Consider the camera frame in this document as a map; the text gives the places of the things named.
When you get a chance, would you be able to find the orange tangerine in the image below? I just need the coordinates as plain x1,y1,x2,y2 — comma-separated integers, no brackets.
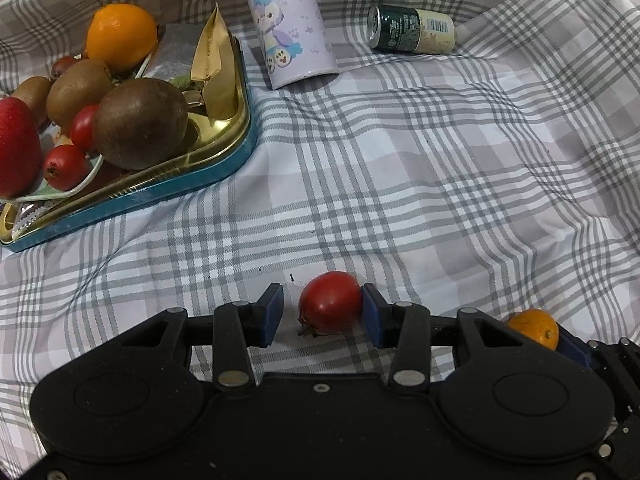
506,309,560,351

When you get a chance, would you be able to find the teal gold metal tray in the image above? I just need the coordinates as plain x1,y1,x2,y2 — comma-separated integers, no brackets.
1,38,259,252

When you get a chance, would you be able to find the grey plaid cloth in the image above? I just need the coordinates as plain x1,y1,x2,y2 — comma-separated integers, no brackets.
1,0,639,476

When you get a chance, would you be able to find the large brown round fruit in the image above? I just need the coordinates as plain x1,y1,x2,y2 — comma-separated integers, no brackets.
92,78,188,170

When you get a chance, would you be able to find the small red tomato in tray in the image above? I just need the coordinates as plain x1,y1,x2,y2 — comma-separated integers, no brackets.
43,144,91,192

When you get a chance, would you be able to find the gold paper packet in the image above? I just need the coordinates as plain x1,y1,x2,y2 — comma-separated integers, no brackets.
190,6,238,122

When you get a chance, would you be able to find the white plate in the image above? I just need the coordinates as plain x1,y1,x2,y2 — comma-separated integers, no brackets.
1,124,104,204

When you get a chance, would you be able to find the red apple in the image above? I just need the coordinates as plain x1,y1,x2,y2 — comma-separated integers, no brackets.
1,96,41,198

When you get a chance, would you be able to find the brown kiwi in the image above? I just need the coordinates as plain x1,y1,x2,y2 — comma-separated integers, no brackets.
46,58,113,128
12,76,52,129

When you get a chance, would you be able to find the purple cartoon bottle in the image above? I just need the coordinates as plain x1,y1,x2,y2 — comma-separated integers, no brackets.
247,0,338,90

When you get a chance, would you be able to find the green cream can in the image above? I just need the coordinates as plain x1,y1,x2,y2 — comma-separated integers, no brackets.
367,4,456,54

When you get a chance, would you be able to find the orange in tray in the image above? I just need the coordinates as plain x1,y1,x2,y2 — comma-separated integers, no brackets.
85,3,157,74

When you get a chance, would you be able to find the small dark red fruit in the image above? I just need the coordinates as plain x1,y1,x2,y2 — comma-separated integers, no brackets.
51,56,78,80

